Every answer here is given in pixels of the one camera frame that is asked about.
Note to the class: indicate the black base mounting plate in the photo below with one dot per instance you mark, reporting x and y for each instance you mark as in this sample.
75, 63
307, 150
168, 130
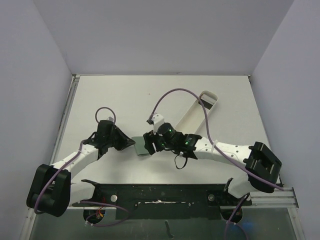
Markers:
162, 201

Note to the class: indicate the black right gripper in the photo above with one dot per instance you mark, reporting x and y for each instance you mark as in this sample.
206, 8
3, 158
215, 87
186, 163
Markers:
152, 142

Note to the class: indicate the white oblong tray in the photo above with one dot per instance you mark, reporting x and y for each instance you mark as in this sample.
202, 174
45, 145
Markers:
194, 118

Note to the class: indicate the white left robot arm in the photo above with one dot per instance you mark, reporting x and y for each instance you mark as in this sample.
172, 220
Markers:
53, 190

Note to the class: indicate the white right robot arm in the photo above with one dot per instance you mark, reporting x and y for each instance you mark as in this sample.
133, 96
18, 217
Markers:
260, 167

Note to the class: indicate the aluminium frame rail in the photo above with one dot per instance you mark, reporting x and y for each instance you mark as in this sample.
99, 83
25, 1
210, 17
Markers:
234, 120

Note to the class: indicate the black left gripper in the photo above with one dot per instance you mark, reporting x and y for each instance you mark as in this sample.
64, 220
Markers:
125, 141

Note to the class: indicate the green card holder wallet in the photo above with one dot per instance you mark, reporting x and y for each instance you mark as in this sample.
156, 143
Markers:
139, 146

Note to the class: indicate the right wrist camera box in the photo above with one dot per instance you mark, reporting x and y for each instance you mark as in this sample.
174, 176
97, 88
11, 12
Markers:
156, 120

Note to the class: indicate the black credit card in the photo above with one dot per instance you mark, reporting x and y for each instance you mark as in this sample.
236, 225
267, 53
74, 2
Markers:
208, 102

